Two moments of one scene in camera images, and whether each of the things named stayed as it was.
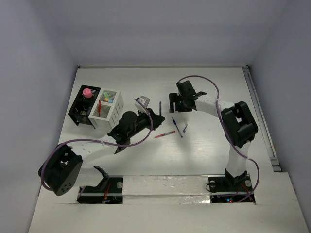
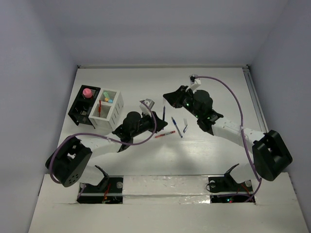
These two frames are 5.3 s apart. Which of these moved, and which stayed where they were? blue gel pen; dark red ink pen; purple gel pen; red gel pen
Moved: purple gel pen
Stayed: red gel pen; blue gel pen; dark red ink pen
